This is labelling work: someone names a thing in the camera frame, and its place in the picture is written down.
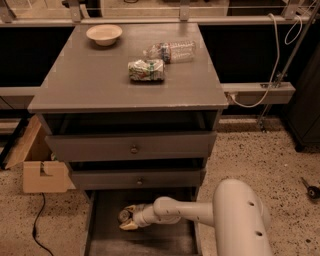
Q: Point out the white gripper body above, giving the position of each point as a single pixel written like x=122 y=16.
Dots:
x=142 y=215

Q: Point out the orange soda can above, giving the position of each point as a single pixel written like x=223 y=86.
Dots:
x=124 y=215

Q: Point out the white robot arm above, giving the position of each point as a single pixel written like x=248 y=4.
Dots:
x=236 y=213

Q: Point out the grey bottom drawer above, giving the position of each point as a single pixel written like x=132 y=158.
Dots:
x=105 y=238

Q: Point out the grey drawer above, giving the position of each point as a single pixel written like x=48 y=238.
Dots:
x=136 y=179
x=105 y=238
x=146 y=146

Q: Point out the grey middle drawer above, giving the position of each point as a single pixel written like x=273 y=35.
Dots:
x=136 y=179

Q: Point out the grey top drawer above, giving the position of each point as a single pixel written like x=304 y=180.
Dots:
x=146 y=146

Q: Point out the grey drawer cabinet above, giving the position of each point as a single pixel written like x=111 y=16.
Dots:
x=88 y=92

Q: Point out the crushed green white can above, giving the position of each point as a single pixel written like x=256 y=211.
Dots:
x=147 y=70

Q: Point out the cardboard box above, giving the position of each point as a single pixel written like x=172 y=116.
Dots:
x=41 y=173

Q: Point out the clear plastic water bottle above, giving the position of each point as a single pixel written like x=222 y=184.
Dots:
x=172 y=52

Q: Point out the black floor tool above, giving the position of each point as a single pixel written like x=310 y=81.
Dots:
x=313 y=192

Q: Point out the white bowl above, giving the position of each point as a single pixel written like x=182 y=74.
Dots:
x=105 y=34

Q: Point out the metal diagonal rod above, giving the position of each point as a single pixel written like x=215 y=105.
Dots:
x=275 y=82

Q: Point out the grey horizontal rail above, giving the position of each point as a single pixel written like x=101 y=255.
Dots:
x=250 y=94

